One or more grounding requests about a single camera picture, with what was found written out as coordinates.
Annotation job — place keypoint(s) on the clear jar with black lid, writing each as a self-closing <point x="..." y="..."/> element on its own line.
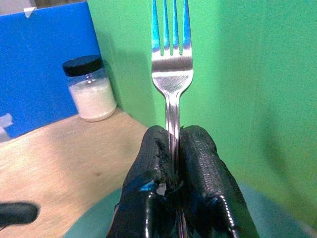
<point x="91" y="96"/>

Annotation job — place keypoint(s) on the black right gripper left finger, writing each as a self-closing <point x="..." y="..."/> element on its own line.
<point x="146" y="173"/>

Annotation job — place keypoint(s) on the blue board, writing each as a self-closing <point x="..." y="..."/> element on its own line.
<point x="37" y="69"/>

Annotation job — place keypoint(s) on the silver metal fork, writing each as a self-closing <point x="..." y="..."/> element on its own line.
<point x="172" y="74"/>

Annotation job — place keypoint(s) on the green board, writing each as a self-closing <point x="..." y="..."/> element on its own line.
<point x="235" y="86"/>

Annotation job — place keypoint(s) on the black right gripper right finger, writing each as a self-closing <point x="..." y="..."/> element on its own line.
<point x="208" y="173"/>

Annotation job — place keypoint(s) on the teal round plate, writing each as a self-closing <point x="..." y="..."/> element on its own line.
<point x="94" y="215"/>

